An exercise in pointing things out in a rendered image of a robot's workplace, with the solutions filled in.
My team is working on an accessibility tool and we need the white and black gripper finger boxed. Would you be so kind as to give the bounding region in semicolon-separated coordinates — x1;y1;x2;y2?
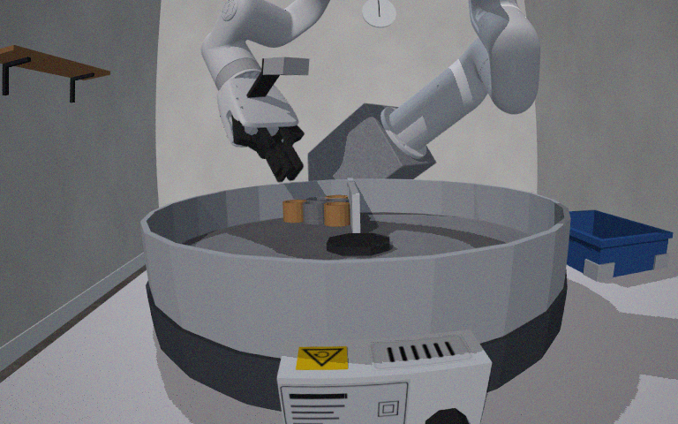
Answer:
272;125;305;181
232;115;292;182

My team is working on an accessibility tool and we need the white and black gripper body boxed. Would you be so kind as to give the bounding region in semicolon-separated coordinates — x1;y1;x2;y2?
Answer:
217;69;298;148

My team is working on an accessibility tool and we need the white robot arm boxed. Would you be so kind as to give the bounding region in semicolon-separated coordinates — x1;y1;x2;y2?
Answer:
201;0;540;159

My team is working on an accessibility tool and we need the blue crate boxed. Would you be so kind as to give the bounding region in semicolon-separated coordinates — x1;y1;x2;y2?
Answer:
567;210;673;282

